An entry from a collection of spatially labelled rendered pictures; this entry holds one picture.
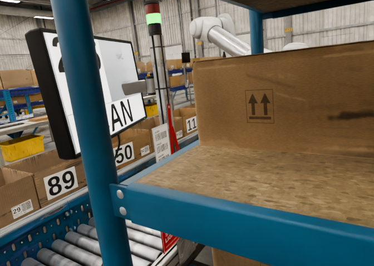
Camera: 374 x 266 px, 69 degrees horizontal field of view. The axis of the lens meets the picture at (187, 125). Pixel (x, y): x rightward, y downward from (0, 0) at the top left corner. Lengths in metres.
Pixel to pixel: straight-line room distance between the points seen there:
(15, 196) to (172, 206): 1.18
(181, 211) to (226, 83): 0.15
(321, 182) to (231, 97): 0.13
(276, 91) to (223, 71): 0.06
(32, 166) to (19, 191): 0.35
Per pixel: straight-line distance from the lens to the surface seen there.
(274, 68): 0.28
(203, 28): 1.78
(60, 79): 0.69
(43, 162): 1.72
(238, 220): 0.18
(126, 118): 0.94
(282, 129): 0.29
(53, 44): 0.71
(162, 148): 0.97
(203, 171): 0.25
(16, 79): 6.34
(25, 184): 1.36
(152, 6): 1.00
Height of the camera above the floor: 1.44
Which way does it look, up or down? 12 degrees down
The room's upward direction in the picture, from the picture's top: 6 degrees counter-clockwise
